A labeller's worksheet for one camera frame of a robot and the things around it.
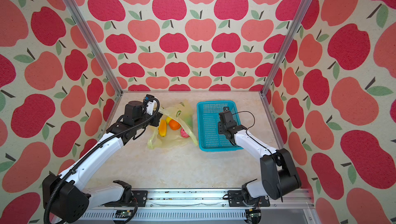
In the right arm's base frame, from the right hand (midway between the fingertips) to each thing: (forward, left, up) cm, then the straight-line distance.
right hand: (228, 124), depth 91 cm
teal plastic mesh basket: (-6, +11, -11) cm, 16 cm away
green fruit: (-5, +28, +14) cm, 32 cm away
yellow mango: (-4, +41, -5) cm, 41 cm away
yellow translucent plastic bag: (-8, +33, -10) cm, 36 cm away
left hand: (-6, +35, +14) cm, 38 cm away
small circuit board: (-49, +49, -11) cm, 70 cm away
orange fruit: (-1, +34, -4) cm, 34 cm away
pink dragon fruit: (-6, +27, -6) cm, 28 cm away
